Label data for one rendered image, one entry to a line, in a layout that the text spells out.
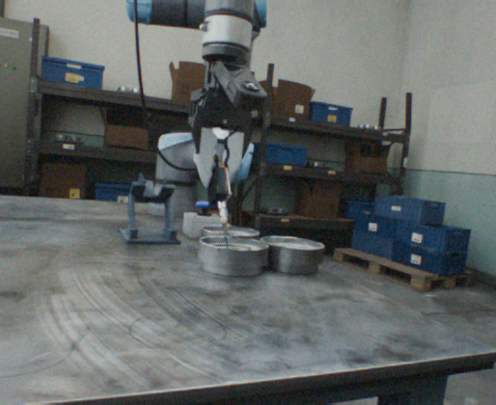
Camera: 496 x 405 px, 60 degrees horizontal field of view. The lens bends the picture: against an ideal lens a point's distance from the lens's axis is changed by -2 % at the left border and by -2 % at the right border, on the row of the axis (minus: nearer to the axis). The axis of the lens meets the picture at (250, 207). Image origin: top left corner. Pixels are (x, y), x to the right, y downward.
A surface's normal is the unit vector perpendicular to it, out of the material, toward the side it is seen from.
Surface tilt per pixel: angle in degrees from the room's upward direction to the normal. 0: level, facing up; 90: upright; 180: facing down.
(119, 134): 82
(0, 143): 90
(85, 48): 90
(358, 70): 90
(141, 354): 0
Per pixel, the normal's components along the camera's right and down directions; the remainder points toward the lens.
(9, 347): 0.10, -0.99
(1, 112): 0.38, 0.12
